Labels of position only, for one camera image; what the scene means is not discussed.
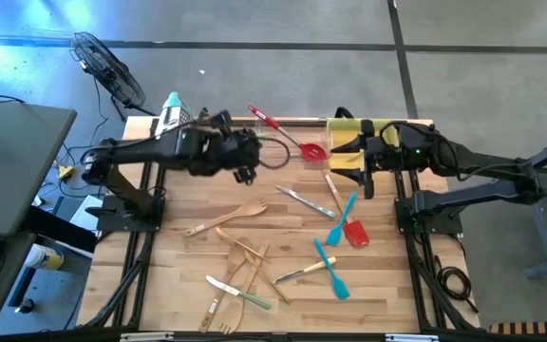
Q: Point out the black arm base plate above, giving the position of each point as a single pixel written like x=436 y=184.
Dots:
x=112 y=221
x=451 y=224

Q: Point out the black floor fan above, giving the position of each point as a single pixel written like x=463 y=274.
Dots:
x=107 y=71

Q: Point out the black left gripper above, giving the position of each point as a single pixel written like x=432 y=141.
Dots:
x=226 y=152

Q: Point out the wooden spoon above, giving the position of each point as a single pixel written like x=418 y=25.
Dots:
x=235 y=259

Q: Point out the yellow power plug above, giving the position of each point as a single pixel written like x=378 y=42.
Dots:
x=66 y=172

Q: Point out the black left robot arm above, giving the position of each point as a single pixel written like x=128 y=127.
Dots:
x=150 y=149

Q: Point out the black aluminium rig frame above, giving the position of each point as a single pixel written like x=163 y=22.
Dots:
x=207 y=338

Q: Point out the wooden fork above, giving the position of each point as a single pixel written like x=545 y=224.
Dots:
x=233 y=316

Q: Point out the white paper sheet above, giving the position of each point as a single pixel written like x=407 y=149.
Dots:
x=86 y=218

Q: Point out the clear plastic bin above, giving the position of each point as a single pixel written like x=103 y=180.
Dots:
x=318 y=130

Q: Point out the white edge bar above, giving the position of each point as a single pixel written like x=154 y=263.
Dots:
x=145 y=336
x=411 y=337

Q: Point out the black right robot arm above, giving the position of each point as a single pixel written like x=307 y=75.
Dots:
x=482 y=164

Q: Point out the teal silicone spatula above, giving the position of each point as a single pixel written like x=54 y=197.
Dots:
x=341 y=289
x=334 y=236

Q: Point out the white yellow canister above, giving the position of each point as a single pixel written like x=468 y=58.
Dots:
x=43 y=257

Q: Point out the metal box grater teal ends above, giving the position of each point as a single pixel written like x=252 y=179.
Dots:
x=173 y=100

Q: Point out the all metal table knife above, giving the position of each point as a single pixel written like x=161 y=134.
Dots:
x=304 y=201

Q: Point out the yellow plastic bin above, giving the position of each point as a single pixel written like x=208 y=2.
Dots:
x=345 y=130

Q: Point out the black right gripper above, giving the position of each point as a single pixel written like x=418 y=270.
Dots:
x=392 y=157

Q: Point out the orange black striped bar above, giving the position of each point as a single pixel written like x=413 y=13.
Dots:
x=530 y=328

